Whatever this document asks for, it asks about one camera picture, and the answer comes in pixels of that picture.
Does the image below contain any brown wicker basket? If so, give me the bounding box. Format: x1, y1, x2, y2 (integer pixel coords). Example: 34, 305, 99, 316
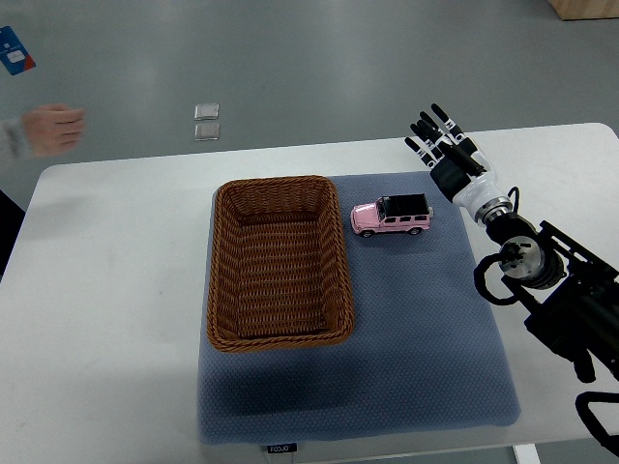
206, 175, 355, 353

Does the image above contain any upper metal floor plate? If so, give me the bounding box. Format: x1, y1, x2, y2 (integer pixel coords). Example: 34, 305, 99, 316
193, 102, 220, 121

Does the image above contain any black cable loop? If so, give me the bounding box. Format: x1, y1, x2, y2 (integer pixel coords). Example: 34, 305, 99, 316
574, 391, 619, 454

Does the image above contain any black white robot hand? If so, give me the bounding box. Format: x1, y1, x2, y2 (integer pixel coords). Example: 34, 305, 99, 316
404, 103, 516, 226

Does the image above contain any person's bare hand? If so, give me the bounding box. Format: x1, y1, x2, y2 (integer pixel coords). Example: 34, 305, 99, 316
20, 103, 86, 158

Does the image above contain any blue red card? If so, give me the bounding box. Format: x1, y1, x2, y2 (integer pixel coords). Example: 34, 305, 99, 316
0, 25, 36, 75

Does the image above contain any blue-grey quilted mat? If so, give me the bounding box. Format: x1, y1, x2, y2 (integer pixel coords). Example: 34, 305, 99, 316
197, 172, 520, 445

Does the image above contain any grey knitted sleeve forearm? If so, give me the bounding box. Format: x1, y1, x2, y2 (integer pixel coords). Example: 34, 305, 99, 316
0, 118, 34, 172

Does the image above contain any wooden box corner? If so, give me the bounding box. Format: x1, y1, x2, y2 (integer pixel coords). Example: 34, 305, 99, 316
548, 0, 619, 20

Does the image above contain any pink toy car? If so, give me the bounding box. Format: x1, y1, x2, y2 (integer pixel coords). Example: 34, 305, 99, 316
350, 193, 433, 238

